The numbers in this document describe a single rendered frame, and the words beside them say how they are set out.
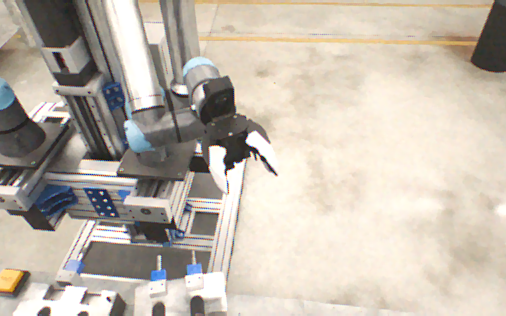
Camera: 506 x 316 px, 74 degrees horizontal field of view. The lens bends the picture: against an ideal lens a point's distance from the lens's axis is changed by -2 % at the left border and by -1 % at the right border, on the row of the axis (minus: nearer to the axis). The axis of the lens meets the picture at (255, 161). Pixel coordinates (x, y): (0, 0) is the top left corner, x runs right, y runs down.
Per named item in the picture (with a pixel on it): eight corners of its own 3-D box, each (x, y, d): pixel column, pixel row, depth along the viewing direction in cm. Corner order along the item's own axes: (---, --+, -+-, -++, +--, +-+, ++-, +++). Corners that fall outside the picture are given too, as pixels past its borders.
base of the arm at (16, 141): (15, 126, 123) (0, 104, 116) (53, 128, 122) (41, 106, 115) (-12, 155, 112) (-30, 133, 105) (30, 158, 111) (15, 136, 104)
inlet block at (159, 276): (152, 261, 108) (148, 253, 105) (168, 259, 109) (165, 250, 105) (152, 301, 100) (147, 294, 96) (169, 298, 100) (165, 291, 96)
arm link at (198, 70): (216, 84, 79) (213, 50, 73) (230, 111, 72) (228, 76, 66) (183, 90, 77) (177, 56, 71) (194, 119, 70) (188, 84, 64)
